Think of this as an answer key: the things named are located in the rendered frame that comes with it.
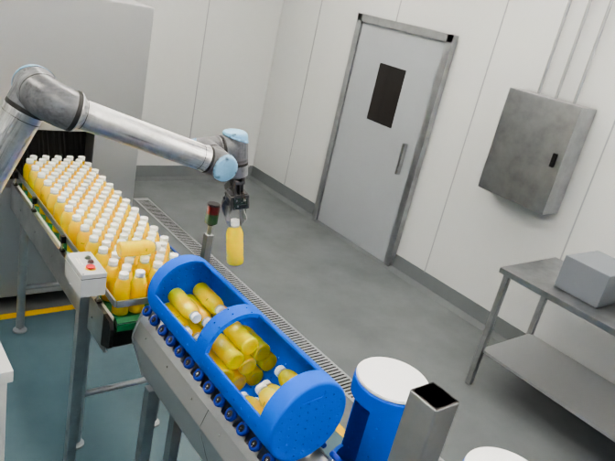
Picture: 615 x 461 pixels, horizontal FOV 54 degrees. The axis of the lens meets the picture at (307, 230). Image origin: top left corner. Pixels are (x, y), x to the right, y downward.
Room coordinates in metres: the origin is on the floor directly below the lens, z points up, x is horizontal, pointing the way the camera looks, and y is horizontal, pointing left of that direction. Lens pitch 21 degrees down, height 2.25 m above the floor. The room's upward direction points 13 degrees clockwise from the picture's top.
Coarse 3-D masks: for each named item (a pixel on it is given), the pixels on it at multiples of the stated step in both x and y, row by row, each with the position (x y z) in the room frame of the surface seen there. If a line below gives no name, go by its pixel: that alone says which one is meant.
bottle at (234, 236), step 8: (232, 232) 2.13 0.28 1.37; (240, 232) 2.14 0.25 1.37; (232, 240) 2.13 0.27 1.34; (240, 240) 2.14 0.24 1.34; (232, 248) 2.13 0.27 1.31; (240, 248) 2.14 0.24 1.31; (232, 256) 2.13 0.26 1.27; (240, 256) 2.14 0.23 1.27; (232, 264) 2.14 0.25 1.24; (240, 264) 2.15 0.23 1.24
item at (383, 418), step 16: (352, 384) 1.89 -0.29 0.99; (368, 400) 1.80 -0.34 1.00; (352, 416) 2.02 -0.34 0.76; (368, 416) 2.05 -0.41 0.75; (384, 416) 1.77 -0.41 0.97; (400, 416) 1.77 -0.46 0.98; (352, 432) 2.03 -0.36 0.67; (368, 432) 1.78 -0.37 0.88; (384, 432) 1.77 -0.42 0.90; (336, 448) 1.97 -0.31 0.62; (352, 448) 2.04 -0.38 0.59; (368, 448) 1.78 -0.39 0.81; (384, 448) 1.77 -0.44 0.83
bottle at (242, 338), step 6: (234, 324) 1.81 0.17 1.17; (240, 324) 1.82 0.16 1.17; (228, 330) 1.80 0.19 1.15; (234, 330) 1.78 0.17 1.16; (240, 330) 1.78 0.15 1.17; (246, 330) 1.79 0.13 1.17; (228, 336) 1.79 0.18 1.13; (234, 336) 1.77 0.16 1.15; (240, 336) 1.76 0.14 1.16; (246, 336) 1.75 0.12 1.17; (252, 336) 1.76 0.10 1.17; (234, 342) 1.76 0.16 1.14; (240, 342) 1.74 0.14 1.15; (246, 342) 1.73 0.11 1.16; (252, 342) 1.75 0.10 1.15; (240, 348) 1.73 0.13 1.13; (246, 348) 1.74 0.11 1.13; (252, 348) 1.75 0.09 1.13; (246, 354) 1.74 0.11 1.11
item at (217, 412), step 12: (144, 324) 2.08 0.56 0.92; (156, 336) 2.01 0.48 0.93; (168, 348) 1.94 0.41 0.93; (180, 360) 1.87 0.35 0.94; (180, 372) 1.83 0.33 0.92; (192, 384) 1.77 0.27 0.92; (204, 396) 1.71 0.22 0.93; (216, 408) 1.66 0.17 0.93; (228, 432) 1.58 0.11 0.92; (240, 444) 1.53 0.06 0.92; (252, 456) 1.48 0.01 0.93
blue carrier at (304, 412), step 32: (192, 256) 2.14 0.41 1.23; (160, 288) 2.07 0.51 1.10; (192, 288) 2.17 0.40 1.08; (224, 288) 2.14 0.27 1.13; (224, 320) 1.75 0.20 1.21; (256, 320) 1.96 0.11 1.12; (192, 352) 1.76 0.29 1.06; (288, 352) 1.80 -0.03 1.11; (224, 384) 1.59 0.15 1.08; (256, 384) 1.78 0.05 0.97; (288, 384) 1.48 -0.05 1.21; (320, 384) 1.49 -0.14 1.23; (256, 416) 1.45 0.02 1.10; (288, 416) 1.42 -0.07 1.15; (320, 416) 1.51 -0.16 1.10; (288, 448) 1.45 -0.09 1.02
